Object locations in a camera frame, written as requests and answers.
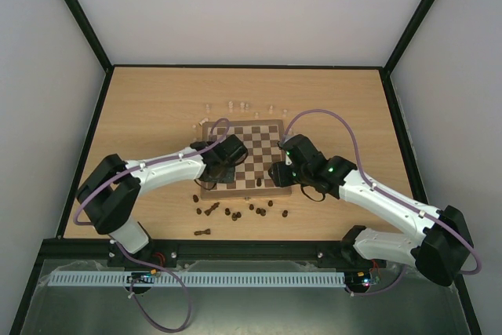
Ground wooden chess board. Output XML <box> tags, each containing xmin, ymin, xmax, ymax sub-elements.
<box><xmin>200</xmin><ymin>119</ymin><xmax>292</xmax><ymax>200</ymax></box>

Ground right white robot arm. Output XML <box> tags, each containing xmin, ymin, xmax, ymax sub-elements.
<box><xmin>268</xmin><ymin>134</ymin><xmax>474</xmax><ymax>286</ymax></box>

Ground black metal frame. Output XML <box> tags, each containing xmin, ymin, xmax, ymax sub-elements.
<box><xmin>1</xmin><ymin>0</ymin><xmax>501</xmax><ymax>334</ymax></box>

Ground lying dark queen piece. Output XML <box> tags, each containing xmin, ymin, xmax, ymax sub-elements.
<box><xmin>204</xmin><ymin>202</ymin><xmax>220</xmax><ymax>216</ymax></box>

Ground white slotted cable duct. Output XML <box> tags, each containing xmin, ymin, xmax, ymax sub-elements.
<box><xmin>48</xmin><ymin>271</ymin><xmax>345</xmax><ymax>288</ymax></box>

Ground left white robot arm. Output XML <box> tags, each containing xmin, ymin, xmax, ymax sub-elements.
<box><xmin>74</xmin><ymin>135</ymin><xmax>248</xmax><ymax>255</ymax></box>

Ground lying dark king piece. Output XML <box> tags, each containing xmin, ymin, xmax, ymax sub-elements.
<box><xmin>194</xmin><ymin>228</ymin><xmax>211</xmax><ymax>236</ymax></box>

